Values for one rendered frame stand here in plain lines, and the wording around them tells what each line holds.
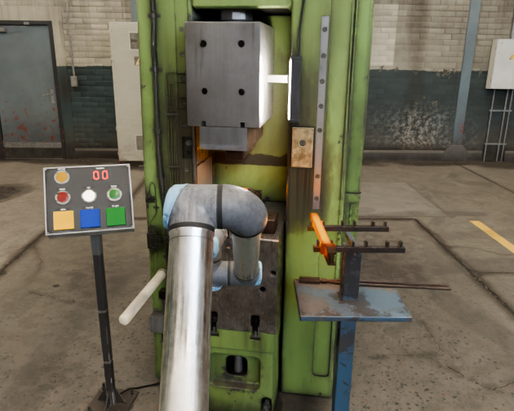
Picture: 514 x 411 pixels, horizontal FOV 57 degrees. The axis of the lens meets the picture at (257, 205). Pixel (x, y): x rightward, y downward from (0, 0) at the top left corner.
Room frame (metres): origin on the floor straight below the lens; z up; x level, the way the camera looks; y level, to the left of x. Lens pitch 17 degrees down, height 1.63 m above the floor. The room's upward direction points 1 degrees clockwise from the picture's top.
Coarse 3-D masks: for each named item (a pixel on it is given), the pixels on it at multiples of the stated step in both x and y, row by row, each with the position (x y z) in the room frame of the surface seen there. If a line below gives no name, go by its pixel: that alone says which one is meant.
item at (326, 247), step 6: (312, 216) 1.79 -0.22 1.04; (318, 216) 1.79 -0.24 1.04; (318, 222) 1.72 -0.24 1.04; (318, 228) 1.64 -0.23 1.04; (324, 228) 1.65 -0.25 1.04; (318, 234) 1.60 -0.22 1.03; (324, 234) 1.59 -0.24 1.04; (324, 240) 1.53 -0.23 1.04; (324, 246) 1.47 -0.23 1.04; (330, 246) 1.45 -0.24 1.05; (324, 252) 1.47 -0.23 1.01; (330, 252) 1.40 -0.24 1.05; (330, 258) 1.39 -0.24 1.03; (330, 264) 1.39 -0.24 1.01
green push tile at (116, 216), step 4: (108, 208) 1.85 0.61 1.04; (112, 208) 1.85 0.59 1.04; (116, 208) 1.85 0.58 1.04; (120, 208) 1.86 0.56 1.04; (124, 208) 1.86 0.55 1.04; (108, 212) 1.84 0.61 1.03; (112, 212) 1.84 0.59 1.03; (116, 212) 1.84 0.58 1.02; (120, 212) 1.85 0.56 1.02; (124, 212) 1.85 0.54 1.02; (108, 216) 1.83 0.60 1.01; (112, 216) 1.83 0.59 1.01; (116, 216) 1.84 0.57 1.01; (120, 216) 1.84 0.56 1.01; (124, 216) 1.84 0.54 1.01; (108, 220) 1.82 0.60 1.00; (112, 220) 1.82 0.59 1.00; (116, 220) 1.83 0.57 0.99; (120, 220) 1.83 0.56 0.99; (124, 220) 1.83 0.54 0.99; (108, 224) 1.81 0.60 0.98; (112, 224) 1.82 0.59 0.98; (116, 224) 1.82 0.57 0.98; (120, 224) 1.82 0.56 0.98; (124, 224) 1.83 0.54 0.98
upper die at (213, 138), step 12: (204, 132) 1.94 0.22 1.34; (216, 132) 1.93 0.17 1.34; (228, 132) 1.93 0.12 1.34; (240, 132) 1.92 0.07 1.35; (252, 132) 2.04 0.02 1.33; (204, 144) 1.94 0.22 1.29; (216, 144) 1.94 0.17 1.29; (228, 144) 1.93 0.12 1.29; (240, 144) 1.92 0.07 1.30; (252, 144) 2.04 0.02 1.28
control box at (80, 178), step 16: (48, 176) 1.86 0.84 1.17; (80, 176) 1.89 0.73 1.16; (96, 176) 1.91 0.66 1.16; (112, 176) 1.92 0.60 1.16; (128, 176) 1.94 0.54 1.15; (48, 192) 1.83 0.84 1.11; (80, 192) 1.86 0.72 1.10; (96, 192) 1.87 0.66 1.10; (128, 192) 1.90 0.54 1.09; (48, 208) 1.80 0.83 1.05; (64, 208) 1.81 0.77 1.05; (80, 208) 1.83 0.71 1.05; (96, 208) 1.84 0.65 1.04; (128, 208) 1.87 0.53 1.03; (48, 224) 1.77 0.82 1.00; (80, 224) 1.79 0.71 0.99; (128, 224) 1.84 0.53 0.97
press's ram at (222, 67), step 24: (192, 24) 1.95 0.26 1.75; (216, 24) 1.93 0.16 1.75; (240, 24) 1.92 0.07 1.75; (264, 24) 2.00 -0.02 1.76; (192, 48) 1.95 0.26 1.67; (216, 48) 1.93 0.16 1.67; (240, 48) 1.92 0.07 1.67; (264, 48) 2.01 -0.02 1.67; (192, 72) 1.95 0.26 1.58; (216, 72) 1.93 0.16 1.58; (240, 72) 1.92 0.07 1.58; (264, 72) 2.02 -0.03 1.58; (192, 96) 1.95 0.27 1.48; (216, 96) 1.93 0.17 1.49; (240, 96) 1.92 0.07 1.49; (264, 96) 2.03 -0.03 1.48; (192, 120) 1.95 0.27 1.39; (216, 120) 1.93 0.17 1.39; (240, 120) 1.92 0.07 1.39; (264, 120) 2.04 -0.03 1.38
